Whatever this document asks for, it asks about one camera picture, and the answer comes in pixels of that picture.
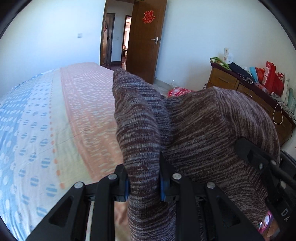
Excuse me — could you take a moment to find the brown knitted sweater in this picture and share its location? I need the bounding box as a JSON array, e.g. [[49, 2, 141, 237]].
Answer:
[[112, 69, 280, 240]]

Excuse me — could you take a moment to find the black clothing on dresser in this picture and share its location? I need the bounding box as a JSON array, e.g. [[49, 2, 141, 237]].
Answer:
[[228, 62, 255, 84]]

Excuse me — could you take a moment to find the right hand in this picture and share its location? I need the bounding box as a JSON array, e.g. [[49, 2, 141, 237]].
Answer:
[[257, 211, 280, 241]]

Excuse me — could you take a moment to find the brown wooden dresser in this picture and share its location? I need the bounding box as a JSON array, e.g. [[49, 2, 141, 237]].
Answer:
[[207, 63, 295, 146]]

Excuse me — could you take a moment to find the red gift bag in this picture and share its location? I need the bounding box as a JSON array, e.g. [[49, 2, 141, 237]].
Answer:
[[261, 61, 276, 93]]

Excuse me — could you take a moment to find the blue pink patterned bedsheet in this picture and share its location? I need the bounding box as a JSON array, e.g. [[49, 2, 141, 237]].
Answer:
[[1, 63, 122, 240]]

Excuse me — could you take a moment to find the red plaid cloth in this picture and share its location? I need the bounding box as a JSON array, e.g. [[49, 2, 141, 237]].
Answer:
[[168, 87, 193, 97]]

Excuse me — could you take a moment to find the green object on dresser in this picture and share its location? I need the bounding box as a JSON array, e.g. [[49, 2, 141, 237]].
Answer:
[[210, 57, 231, 70]]

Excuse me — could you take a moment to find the white box on dresser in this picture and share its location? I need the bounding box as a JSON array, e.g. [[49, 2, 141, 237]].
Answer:
[[223, 48, 233, 64]]

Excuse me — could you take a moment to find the brown wooden door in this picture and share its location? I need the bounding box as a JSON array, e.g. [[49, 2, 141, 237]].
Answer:
[[99, 0, 168, 85]]

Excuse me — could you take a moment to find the red double happiness decal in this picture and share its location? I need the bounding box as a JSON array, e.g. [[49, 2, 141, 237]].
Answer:
[[142, 9, 156, 24]]

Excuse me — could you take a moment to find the white charging cable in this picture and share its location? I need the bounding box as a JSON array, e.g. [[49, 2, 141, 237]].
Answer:
[[272, 101, 285, 126]]

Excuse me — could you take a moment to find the silver door handle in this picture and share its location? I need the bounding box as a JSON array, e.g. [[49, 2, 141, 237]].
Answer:
[[151, 37, 159, 45]]

